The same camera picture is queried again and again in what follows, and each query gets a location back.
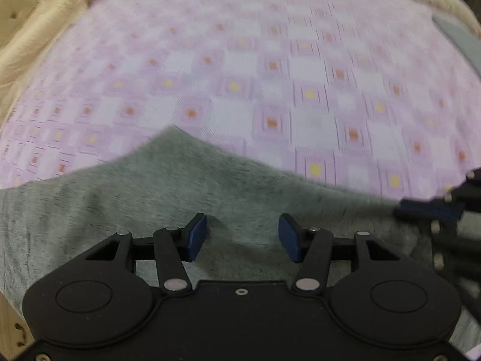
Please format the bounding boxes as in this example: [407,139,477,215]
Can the cream satin pillow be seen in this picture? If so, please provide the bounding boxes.
[0,0,94,117]

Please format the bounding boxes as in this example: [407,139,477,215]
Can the folded blue-grey cloth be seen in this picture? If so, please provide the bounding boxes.
[431,13,481,72]

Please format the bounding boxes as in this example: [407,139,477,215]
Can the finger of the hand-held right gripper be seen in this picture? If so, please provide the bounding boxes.
[430,218,481,276]
[394,168,481,222]

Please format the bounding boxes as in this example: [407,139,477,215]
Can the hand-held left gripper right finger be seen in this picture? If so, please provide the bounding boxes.
[278,213,401,294]

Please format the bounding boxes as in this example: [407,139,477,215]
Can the grey pants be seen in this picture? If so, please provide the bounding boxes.
[0,126,481,350]

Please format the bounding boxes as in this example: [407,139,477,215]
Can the purple checked bed sheet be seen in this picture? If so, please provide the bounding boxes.
[0,0,481,200]

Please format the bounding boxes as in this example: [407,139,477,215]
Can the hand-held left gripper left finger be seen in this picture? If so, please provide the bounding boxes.
[84,212,208,294]

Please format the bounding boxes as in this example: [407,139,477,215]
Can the cream tufted headboard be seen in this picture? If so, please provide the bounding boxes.
[0,0,72,49]

